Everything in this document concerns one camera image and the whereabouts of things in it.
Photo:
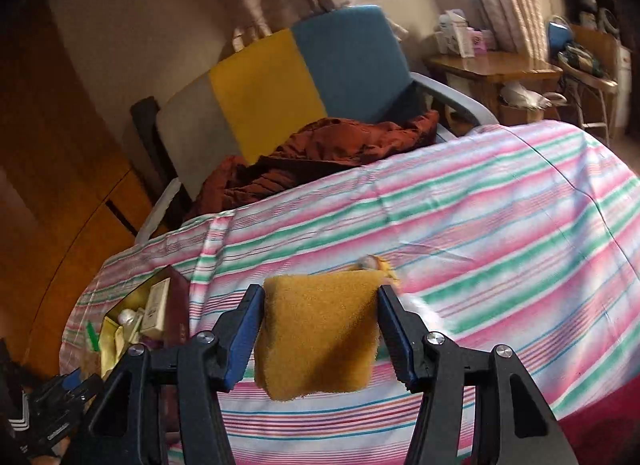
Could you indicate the white carton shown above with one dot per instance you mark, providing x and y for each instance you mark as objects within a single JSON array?
[{"x": 452, "y": 35}]

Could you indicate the beige white carton box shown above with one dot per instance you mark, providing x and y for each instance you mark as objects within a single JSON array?
[{"x": 157, "y": 305}]

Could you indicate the yellow sponge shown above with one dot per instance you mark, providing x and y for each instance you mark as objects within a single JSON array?
[{"x": 315, "y": 335}]

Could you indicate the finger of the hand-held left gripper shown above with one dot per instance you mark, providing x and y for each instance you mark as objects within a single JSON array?
[{"x": 60, "y": 402}]

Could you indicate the yellow green packet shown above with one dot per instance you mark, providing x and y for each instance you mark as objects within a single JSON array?
[{"x": 112, "y": 345}]

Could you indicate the red brown jacket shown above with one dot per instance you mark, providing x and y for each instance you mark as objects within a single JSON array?
[{"x": 325, "y": 145}]

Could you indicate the blue bag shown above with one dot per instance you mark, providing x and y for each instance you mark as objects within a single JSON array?
[{"x": 557, "y": 35}]

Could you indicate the grey yellow blue armchair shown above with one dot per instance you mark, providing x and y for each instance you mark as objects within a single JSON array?
[{"x": 260, "y": 85}]

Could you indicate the striped bedsheet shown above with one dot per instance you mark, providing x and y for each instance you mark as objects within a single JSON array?
[{"x": 500, "y": 205}]

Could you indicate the wooden desk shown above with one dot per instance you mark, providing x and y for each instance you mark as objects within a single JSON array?
[{"x": 490, "y": 67}]

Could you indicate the pink box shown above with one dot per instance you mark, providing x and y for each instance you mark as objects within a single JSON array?
[{"x": 479, "y": 40}]

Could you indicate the dark clothes pile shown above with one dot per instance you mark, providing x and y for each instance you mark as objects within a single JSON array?
[{"x": 580, "y": 59}]

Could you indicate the wooden wardrobe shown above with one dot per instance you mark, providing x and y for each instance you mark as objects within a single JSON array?
[{"x": 60, "y": 170}]

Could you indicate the red blanket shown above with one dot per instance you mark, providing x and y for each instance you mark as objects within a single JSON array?
[{"x": 600, "y": 430}]

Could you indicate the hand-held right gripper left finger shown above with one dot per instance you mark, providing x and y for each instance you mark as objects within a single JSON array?
[{"x": 242, "y": 340}]

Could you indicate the small white bottle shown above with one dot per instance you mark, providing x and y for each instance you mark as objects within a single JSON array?
[{"x": 127, "y": 317}]

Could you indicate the small green item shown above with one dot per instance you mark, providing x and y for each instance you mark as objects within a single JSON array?
[{"x": 92, "y": 336}]

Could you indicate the wooden chair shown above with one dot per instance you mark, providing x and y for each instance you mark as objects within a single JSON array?
[{"x": 597, "y": 42}]

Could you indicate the gold and maroon box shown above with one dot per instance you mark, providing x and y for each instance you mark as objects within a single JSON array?
[{"x": 175, "y": 295}]

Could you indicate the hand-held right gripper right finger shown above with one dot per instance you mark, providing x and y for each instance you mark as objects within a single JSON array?
[{"x": 395, "y": 340}]

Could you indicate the white bag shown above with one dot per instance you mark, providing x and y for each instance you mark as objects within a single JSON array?
[{"x": 522, "y": 96}]

